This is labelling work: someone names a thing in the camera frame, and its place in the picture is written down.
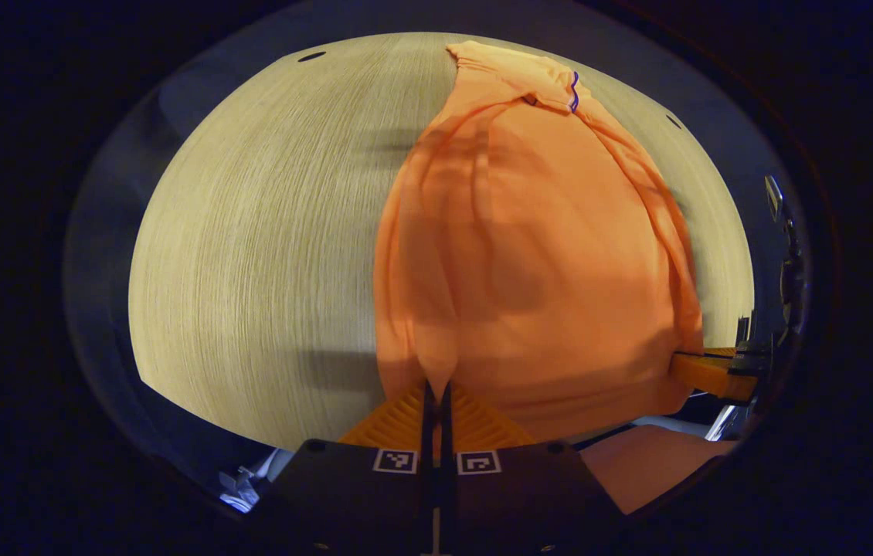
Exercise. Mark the white blurry object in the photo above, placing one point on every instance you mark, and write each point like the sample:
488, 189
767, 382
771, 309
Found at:
247, 486

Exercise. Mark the orange T-shirt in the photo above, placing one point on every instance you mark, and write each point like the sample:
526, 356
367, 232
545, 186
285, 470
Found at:
529, 270

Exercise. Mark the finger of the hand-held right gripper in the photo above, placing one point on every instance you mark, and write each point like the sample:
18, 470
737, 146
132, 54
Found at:
707, 374

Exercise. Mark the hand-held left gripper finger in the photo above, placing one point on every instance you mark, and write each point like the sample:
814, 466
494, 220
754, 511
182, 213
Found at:
429, 425
446, 425

